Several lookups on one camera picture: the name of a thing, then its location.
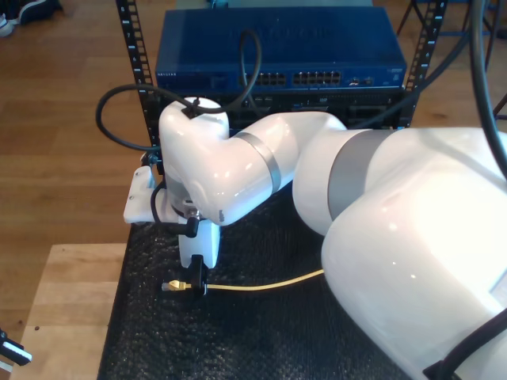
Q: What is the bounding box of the yellow network cable clear plug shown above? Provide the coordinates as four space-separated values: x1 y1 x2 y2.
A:
161 268 326 294

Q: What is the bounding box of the black bubble wrap mat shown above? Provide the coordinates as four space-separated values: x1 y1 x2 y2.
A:
97 189 413 380

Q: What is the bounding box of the black rack server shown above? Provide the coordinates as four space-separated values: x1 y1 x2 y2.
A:
158 89 406 131

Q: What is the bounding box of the dark sneaker white sole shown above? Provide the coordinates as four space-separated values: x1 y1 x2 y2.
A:
16 0 65 25

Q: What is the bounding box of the white shoe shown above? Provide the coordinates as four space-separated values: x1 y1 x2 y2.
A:
0 13 15 39

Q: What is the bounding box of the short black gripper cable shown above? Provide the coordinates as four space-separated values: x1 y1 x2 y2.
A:
150 184 200 238

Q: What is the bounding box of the black perforated rack post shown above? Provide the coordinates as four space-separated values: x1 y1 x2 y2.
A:
115 0 167 175
395 0 448 130

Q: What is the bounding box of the blue network switch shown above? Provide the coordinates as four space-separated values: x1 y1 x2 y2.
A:
154 6 408 92

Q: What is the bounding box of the long black arm cable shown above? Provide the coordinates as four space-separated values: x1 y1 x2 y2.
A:
96 0 507 380

